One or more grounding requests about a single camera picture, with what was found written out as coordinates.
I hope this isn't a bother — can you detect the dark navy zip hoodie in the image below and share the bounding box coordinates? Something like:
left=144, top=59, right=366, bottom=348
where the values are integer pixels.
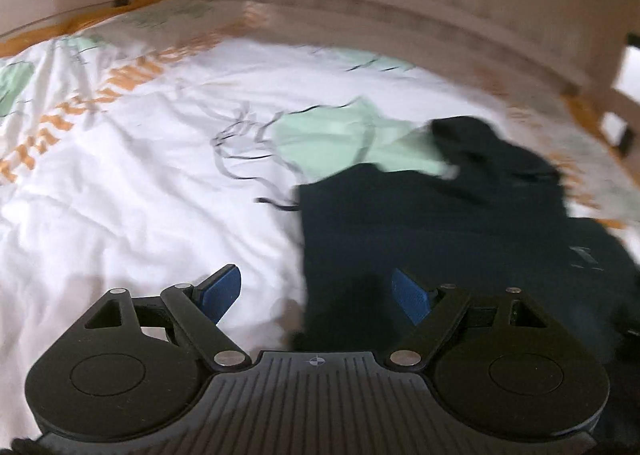
left=293, top=116, right=639, bottom=444

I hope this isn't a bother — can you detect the white jellyfish print duvet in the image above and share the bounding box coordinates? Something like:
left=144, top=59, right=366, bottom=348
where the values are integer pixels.
left=1, top=0, right=639, bottom=441

